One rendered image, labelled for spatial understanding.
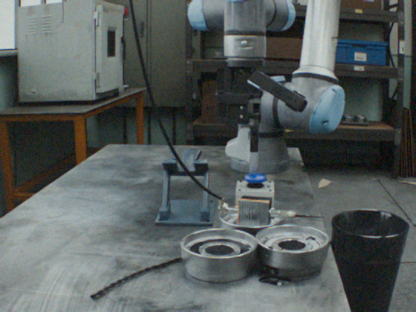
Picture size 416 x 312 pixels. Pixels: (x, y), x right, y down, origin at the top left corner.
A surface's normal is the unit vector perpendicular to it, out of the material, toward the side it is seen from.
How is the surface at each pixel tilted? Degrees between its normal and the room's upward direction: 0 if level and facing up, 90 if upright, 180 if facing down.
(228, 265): 90
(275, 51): 82
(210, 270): 90
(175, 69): 90
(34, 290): 0
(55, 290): 0
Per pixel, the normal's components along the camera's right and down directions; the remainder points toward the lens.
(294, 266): -0.07, 0.22
